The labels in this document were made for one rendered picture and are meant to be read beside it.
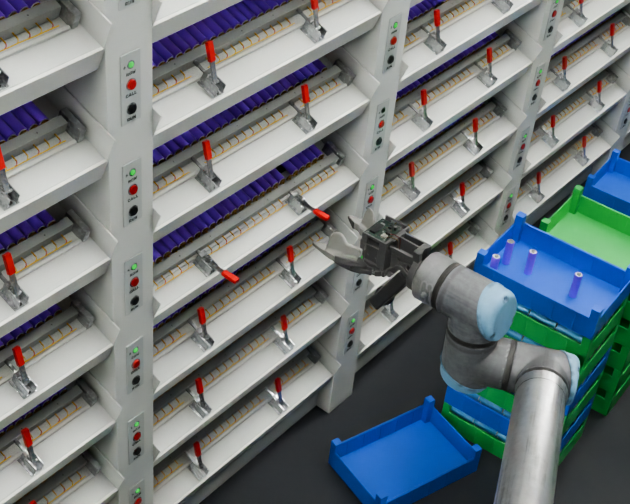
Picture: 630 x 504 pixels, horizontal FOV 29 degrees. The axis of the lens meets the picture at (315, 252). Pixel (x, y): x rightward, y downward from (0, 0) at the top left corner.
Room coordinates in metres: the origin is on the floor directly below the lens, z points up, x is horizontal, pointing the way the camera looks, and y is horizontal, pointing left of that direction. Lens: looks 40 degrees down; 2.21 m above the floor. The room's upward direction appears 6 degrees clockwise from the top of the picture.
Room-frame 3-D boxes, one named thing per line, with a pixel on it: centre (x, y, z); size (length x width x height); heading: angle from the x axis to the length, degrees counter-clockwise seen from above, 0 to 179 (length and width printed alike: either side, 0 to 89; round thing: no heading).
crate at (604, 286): (2.07, -0.54, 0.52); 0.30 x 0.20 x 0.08; 58
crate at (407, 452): (1.91, -0.27, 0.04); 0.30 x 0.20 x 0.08; 128
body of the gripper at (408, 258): (1.63, -0.14, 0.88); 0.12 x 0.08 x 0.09; 54
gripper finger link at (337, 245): (1.65, -0.04, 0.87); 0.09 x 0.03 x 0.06; 79
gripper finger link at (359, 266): (1.64, -0.08, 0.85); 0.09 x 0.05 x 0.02; 79
